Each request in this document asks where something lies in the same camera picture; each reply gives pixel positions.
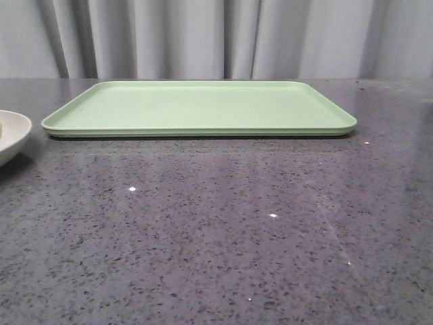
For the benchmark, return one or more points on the light green plastic tray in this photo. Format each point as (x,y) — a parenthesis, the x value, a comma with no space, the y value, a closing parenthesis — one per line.
(199,108)

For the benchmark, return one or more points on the grey pleated curtain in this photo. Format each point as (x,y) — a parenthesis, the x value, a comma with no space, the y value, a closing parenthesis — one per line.
(216,39)

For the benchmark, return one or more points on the white round plate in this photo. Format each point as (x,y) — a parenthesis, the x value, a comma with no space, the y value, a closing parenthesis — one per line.
(16,129)

